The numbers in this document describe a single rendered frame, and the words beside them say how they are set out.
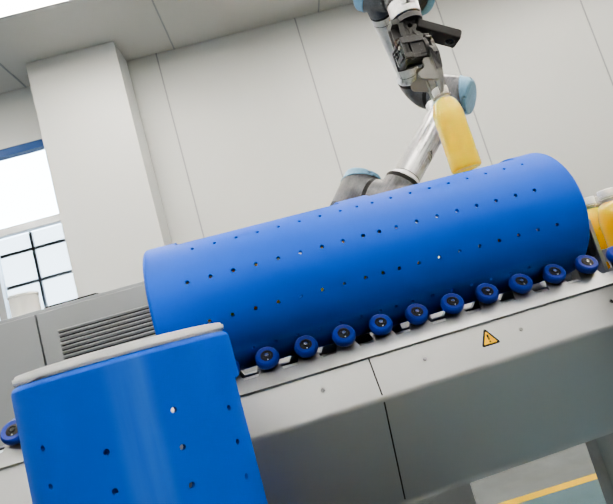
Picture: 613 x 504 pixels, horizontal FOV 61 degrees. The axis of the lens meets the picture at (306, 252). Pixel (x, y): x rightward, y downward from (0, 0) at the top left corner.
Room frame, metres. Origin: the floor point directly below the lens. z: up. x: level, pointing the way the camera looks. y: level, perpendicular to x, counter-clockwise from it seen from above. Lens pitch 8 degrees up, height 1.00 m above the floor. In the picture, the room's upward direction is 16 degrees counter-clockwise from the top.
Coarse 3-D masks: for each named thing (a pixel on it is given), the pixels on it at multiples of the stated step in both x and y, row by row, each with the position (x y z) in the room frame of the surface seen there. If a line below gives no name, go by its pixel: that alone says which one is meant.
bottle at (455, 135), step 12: (444, 96) 1.21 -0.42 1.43; (444, 108) 1.20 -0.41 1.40; (456, 108) 1.20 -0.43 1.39; (444, 120) 1.20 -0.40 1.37; (456, 120) 1.20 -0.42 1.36; (444, 132) 1.21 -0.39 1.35; (456, 132) 1.20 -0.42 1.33; (468, 132) 1.20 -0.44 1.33; (444, 144) 1.22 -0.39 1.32; (456, 144) 1.20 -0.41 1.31; (468, 144) 1.20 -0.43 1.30; (456, 156) 1.20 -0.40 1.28; (468, 156) 1.20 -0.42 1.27; (456, 168) 1.21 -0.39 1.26; (468, 168) 1.25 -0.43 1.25
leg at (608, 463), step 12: (588, 444) 1.27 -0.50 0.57; (600, 444) 1.23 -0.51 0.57; (612, 444) 1.24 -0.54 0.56; (600, 456) 1.24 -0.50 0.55; (612, 456) 1.24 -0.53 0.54; (600, 468) 1.25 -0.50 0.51; (612, 468) 1.23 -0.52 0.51; (600, 480) 1.27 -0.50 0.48; (612, 480) 1.23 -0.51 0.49; (612, 492) 1.24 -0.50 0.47
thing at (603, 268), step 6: (594, 234) 1.15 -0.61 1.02; (594, 240) 1.15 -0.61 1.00; (588, 246) 1.16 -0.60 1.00; (594, 246) 1.16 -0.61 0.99; (588, 252) 1.16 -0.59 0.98; (594, 252) 1.16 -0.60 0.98; (600, 252) 1.15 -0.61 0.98; (600, 258) 1.15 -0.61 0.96; (600, 264) 1.16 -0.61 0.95; (606, 264) 1.15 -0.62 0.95; (576, 270) 1.24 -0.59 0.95; (600, 270) 1.17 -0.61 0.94; (606, 270) 1.15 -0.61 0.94
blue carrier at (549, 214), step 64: (384, 192) 1.07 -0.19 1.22; (448, 192) 1.04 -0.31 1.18; (512, 192) 1.04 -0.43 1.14; (576, 192) 1.05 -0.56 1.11; (192, 256) 0.96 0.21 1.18; (256, 256) 0.96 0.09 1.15; (320, 256) 0.97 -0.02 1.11; (384, 256) 0.99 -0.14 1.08; (448, 256) 1.01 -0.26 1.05; (512, 256) 1.05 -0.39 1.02; (576, 256) 1.10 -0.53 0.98; (192, 320) 0.93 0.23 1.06; (256, 320) 0.96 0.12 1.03; (320, 320) 1.00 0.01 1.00
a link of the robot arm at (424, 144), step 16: (448, 80) 1.59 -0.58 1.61; (464, 80) 1.56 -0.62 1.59; (464, 96) 1.56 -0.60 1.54; (432, 112) 1.58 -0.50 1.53; (464, 112) 1.60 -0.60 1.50; (432, 128) 1.57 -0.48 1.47; (416, 144) 1.56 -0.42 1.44; (432, 144) 1.57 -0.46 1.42; (400, 160) 1.58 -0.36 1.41; (416, 160) 1.55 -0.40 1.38; (400, 176) 1.53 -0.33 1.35; (416, 176) 1.56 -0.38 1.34; (368, 192) 1.56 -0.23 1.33
